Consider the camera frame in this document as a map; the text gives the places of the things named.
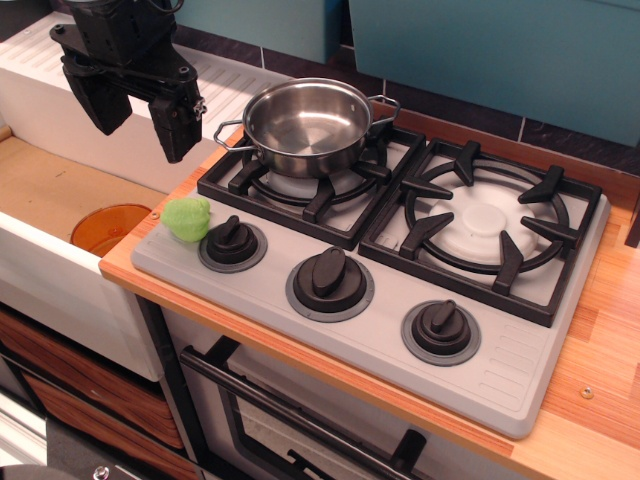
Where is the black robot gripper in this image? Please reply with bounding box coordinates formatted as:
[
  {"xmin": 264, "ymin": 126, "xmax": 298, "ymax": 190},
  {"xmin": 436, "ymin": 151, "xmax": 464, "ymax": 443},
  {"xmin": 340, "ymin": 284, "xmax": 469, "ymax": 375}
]
[{"xmin": 50, "ymin": 1, "xmax": 203, "ymax": 164}]

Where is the green toy cauliflower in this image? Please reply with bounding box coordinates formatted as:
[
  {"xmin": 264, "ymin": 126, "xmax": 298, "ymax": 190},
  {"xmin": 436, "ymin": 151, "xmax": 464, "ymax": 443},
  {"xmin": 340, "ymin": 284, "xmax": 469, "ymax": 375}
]
[{"xmin": 160, "ymin": 198, "xmax": 210, "ymax": 243}]

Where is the stainless steel pot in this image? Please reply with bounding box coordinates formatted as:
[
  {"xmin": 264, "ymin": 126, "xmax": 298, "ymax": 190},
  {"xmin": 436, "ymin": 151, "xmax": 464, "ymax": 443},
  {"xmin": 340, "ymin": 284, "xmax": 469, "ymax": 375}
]
[{"xmin": 214, "ymin": 78, "xmax": 401, "ymax": 179}]

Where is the black left stove knob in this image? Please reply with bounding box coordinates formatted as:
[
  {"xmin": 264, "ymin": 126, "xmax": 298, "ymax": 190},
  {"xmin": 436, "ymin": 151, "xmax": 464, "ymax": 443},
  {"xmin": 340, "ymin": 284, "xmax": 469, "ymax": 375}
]
[{"xmin": 198, "ymin": 215, "xmax": 268, "ymax": 274}]

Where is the black stove knob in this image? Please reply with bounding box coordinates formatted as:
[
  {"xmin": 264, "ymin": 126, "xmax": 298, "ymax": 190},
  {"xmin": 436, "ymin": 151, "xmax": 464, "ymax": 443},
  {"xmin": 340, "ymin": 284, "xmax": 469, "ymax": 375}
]
[
  {"xmin": 401, "ymin": 300, "xmax": 481, "ymax": 367},
  {"xmin": 285, "ymin": 247, "xmax": 375, "ymax": 323},
  {"xmin": 198, "ymin": 215, "xmax": 268, "ymax": 274}
]

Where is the black middle stove knob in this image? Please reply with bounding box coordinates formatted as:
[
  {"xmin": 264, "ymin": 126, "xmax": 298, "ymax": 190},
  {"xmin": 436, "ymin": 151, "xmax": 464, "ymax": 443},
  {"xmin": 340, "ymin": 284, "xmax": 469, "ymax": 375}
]
[{"xmin": 285, "ymin": 247, "xmax": 375, "ymax": 323}]

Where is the grey toy stove top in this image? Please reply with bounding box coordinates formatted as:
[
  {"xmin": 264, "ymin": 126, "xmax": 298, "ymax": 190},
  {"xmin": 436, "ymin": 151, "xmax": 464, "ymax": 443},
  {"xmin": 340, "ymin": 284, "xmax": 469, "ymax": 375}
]
[{"xmin": 130, "ymin": 130, "xmax": 612, "ymax": 441}]

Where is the black right stove knob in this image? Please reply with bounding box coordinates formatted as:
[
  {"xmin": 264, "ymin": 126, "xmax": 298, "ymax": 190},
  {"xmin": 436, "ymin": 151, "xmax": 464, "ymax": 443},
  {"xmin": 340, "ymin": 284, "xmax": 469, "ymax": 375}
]
[{"xmin": 401, "ymin": 300, "xmax": 481, "ymax": 367}]

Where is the white toy sink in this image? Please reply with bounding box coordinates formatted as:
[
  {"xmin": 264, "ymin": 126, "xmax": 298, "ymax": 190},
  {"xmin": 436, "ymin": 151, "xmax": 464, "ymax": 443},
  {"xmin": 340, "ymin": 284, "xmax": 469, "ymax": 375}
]
[{"xmin": 1, "ymin": 13, "xmax": 281, "ymax": 381}]

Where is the orange plastic bowl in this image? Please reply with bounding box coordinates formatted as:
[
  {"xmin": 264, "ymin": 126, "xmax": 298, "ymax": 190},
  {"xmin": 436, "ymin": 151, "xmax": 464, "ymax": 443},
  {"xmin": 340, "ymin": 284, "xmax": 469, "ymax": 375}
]
[{"xmin": 70, "ymin": 204, "xmax": 151, "ymax": 257}]

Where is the teal box left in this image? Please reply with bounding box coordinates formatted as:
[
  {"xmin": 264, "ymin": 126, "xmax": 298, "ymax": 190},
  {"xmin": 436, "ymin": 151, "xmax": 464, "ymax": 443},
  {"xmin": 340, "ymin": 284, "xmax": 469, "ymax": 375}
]
[{"xmin": 176, "ymin": 0, "xmax": 343, "ymax": 63}]

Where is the teal box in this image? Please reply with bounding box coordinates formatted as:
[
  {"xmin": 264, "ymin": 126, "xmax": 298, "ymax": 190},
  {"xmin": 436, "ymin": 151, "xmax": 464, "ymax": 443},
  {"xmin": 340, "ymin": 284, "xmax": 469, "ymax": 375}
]
[
  {"xmin": 349, "ymin": 1, "xmax": 639, "ymax": 146},
  {"xmin": 176, "ymin": 0, "xmax": 343, "ymax": 63}
]

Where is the black left burner grate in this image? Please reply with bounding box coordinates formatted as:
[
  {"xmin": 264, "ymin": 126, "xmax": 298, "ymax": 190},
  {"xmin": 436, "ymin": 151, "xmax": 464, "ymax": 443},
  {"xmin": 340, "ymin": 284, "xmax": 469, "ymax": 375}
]
[{"xmin": 197, "ymin": 123, "xmax": 427, "ymax": 250}]

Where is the black burner grate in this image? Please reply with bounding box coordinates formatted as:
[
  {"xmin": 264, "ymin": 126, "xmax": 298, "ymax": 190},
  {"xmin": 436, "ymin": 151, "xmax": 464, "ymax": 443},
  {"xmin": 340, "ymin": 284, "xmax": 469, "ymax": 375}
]
[
  {"xmin": 359, "ymin": 139, "xmax": 610, "ymax": 327},
  {"xmin": 197, "ymin": 123, "xmax": 427, "ymax": 250}
]

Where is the white left burner cap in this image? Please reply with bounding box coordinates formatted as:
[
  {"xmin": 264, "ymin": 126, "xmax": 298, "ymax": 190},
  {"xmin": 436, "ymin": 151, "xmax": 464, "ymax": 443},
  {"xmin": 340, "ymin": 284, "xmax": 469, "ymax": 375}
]
[{"xmin": 266, "ymin": 171, "xmax": 363, "ymax": 200}]

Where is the white burner cap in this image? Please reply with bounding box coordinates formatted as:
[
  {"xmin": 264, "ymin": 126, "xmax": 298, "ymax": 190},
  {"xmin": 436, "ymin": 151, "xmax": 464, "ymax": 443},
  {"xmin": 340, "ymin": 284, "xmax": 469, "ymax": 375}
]
[
  {"xmin": 416, "ymin": 183, "xmax": 549, "ymax": 265},
  {"xmin": 266, "ymin": 171, "xmax": 363, "ymax": 200}
]

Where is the upper wooden drawer front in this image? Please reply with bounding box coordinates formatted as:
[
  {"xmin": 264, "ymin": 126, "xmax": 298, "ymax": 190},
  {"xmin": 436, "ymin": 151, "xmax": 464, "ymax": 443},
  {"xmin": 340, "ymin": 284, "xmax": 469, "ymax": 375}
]
[{"xmin": 1, "ymin": 311, "xmax": 175, "ymax": 438}]

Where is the wooden drawer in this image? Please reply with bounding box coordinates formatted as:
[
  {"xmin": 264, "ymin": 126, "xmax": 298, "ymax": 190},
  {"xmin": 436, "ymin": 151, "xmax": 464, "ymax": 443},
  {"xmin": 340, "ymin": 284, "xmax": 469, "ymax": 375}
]
[
  {"xmin": 24, "ymin": 374, "xmax": 199, "ymax": 480},
  {"xmin": 1, "ymin": 311, "xmax": 175, "ymax": 438}
]

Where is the lower wooden drawer front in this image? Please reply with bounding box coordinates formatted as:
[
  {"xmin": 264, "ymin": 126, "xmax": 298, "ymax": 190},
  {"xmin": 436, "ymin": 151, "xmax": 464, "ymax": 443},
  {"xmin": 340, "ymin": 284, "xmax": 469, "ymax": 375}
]
[{"xmin": 24, "ymin": 374, "xmax": 199, "ymax": 480}]

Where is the white right burner cap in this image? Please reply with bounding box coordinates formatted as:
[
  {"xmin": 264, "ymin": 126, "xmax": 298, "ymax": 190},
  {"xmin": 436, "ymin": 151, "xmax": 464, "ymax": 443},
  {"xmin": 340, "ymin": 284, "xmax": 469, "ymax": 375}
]
[{"xmin": 416, "ymin": 183, "xmax": 549, "ymax": 265}]

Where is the black right burner grate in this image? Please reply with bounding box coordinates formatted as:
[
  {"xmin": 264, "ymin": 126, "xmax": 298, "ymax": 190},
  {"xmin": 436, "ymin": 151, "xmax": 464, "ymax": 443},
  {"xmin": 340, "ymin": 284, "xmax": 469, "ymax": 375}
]
[{"xmin": 359, "ymin": 139, "xmax": 610, "ymax": 327}]

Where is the teal box right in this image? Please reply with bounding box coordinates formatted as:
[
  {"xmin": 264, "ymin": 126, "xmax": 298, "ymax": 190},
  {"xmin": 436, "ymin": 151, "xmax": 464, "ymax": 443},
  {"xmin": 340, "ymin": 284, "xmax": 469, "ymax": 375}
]
[{"xmin": 349, "ymin": 1, "xmax": 639, "ymax": 146}]

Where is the oven door with black handle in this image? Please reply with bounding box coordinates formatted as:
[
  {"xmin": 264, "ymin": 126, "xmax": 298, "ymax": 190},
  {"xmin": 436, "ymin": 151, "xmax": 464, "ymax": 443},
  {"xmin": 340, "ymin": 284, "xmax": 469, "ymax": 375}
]
[{"xmin": 179, "ymin": 335, "xmax": 446, "ymax": 480}]

